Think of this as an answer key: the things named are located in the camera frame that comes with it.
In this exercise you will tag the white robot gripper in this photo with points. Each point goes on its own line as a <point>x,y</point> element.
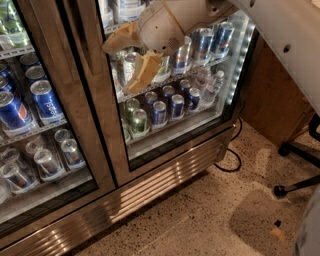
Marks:
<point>156,27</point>

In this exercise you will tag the fridge glass door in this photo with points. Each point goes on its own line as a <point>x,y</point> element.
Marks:
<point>37,44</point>
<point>172,101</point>

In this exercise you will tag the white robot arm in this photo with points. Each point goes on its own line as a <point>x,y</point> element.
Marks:
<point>203,185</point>

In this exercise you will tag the stainless fridge base grille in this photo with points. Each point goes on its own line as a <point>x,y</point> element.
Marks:
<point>71,231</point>

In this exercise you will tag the front 7up can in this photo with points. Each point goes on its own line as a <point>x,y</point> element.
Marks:
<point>130,78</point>

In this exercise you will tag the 7up can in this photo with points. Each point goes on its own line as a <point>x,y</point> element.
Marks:
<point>130,78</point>
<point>163,72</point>

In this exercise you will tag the silver blue energy can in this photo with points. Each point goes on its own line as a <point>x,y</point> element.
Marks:
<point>180,59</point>

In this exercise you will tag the blue can lower shelf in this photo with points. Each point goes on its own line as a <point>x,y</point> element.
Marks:
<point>159,114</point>

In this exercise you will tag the green can lower shelf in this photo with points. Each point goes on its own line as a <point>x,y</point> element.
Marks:
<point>139,123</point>

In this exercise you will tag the clear water bottle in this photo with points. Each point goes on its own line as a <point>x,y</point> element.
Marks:
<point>212,88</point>

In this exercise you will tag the front blue pepsi can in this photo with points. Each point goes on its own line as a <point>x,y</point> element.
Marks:
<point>46,102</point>

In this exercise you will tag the blue pepsi can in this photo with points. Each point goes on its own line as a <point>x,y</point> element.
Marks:
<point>16,117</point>
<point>46,102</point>

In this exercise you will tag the left blue pepsi can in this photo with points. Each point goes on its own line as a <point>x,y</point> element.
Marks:
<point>16,117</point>

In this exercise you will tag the silver can bottom left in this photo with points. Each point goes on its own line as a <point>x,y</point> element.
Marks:
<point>49,165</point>

